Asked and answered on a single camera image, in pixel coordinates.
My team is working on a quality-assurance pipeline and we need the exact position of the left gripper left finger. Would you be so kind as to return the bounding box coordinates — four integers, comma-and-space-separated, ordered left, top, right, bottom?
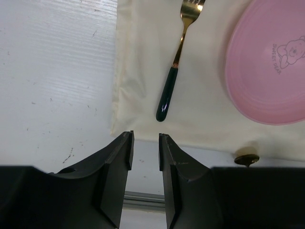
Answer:
0, 131, 134, 229

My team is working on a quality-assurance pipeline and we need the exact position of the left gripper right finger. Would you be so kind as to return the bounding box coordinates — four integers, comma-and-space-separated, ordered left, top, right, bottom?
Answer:
159, 134, 305, 229

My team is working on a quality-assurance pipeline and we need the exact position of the cream cloth placemat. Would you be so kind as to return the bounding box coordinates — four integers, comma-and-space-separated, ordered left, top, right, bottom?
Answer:
111, 0, 305, 161

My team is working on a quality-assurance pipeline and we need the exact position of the pink plate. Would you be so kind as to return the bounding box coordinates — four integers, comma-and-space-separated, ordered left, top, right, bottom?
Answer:
224, 0, 305, 125

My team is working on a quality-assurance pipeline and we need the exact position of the gold fork green handle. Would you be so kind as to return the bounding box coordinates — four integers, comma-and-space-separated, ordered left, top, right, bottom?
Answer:
155, 0, 205, 122

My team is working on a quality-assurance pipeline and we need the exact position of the front aluminium rail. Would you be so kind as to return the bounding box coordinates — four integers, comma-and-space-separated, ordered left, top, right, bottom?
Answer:
123, 191, 165, 211

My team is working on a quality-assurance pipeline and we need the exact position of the gold spoon green handle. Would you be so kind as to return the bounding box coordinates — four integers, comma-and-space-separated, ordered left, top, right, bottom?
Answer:
234, 154, 260, 167

